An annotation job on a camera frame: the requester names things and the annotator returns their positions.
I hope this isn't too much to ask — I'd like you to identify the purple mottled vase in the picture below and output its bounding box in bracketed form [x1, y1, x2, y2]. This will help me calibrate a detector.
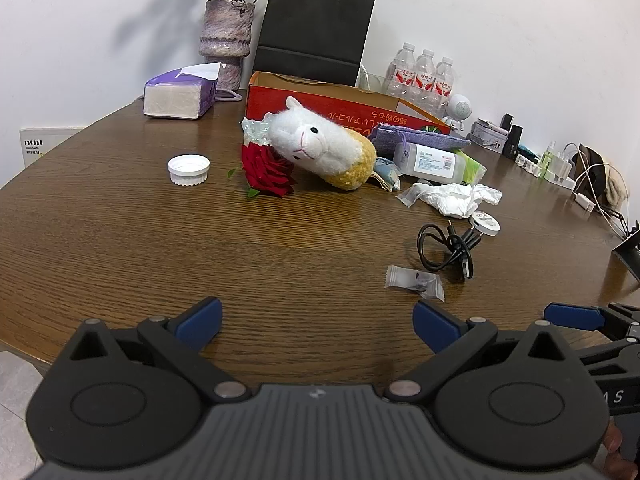
[199, 0, 256, 92]

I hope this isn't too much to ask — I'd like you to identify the blue snack packet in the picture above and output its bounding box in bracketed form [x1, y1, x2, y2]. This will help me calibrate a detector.
[370, 157, 402, 192]

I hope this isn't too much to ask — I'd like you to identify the white wrapper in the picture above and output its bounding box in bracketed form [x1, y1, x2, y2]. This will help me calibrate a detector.
[396, 182, 502, 218]

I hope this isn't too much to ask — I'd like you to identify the black paper bag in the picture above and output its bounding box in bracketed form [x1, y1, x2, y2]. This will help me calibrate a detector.
[256, 0, 377, 87]

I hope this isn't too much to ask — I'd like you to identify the purple tissue pack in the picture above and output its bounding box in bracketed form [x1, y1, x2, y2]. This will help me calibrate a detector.
[143, 62, 222, 121]

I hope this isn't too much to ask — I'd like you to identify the white round charger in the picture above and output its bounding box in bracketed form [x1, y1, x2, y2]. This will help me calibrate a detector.
[469, 211, 501, 237]

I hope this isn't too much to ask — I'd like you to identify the white alpaca plush toy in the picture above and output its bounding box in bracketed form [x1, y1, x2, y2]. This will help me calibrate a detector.
[268, 96, 377, 192]

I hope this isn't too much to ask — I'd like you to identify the green tissue pack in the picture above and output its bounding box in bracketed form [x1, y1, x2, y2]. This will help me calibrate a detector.
[452, 151, 487, 186]

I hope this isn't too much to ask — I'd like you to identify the small clear sachet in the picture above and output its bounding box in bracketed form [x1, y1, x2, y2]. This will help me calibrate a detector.
[385, 265, 446, 303]

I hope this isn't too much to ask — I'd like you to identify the iridescent plastic bag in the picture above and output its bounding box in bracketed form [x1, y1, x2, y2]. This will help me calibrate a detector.
[241, 114, 276, 147]

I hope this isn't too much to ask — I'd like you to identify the clear bottle with red label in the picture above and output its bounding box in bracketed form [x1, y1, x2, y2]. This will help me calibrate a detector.
[392, 142, 466, 183]

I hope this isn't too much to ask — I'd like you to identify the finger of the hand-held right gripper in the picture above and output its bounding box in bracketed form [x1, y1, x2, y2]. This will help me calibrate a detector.
[577, 337, 640, 378]
[543, 302, 640, 342]

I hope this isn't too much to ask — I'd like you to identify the orange cardboard box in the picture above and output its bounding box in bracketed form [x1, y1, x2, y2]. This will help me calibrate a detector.
[245, 71, 452, 136]

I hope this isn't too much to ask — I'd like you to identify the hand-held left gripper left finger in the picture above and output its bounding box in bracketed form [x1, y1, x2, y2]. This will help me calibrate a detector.
[70, 296, 251, 403]

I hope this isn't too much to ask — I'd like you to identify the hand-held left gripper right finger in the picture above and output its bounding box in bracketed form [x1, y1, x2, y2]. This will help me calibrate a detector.
[385, 300, 571, 403]

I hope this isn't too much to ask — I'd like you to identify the purple cloth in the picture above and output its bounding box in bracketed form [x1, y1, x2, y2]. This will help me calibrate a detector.
[367, 124, 472, 156]

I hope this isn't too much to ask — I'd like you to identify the person's right hand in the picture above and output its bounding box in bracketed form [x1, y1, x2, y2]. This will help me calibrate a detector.
[601, 422, 627, 480]

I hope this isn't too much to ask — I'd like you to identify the clear glass cup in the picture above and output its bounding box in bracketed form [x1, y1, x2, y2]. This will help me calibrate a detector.
[360, 72, 388, 95]

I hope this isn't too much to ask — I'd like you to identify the small tin box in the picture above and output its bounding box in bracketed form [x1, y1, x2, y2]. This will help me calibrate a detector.
[470, 118, 511, 151]

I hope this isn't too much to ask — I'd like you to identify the white robot toy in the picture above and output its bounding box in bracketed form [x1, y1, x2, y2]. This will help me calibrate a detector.
[442, 94, 473, 133]

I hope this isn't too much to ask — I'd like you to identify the black cable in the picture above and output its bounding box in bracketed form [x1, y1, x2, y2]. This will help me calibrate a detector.
[417, 223, 482, 280]

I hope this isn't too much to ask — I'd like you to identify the brown bag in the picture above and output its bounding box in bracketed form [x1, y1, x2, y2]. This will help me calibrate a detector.
[572, 144, 629, 207]

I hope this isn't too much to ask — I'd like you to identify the water bottle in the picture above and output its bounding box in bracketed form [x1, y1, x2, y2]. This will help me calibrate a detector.
[385, 43, 417, 98]
[433, 56, 456, 111]
[414, 49, 437, 106]

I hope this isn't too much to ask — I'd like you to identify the red rose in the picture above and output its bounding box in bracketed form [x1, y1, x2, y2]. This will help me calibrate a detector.
[228, 142, 297, 200]

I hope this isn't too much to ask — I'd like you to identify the white printed board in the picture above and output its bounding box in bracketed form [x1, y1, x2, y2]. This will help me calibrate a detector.
[20, 126, 83, 167]

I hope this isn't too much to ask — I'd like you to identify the white adapter with cables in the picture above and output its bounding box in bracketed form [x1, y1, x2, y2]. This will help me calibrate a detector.
[564, 142, 632, 237]

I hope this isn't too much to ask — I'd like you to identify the white jar lid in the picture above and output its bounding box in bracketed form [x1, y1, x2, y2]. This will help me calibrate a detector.
[168, 154, 211, 186]

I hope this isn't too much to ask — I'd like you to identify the black flat object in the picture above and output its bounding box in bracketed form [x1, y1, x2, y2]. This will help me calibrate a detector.
[611, 229, 640, 282]

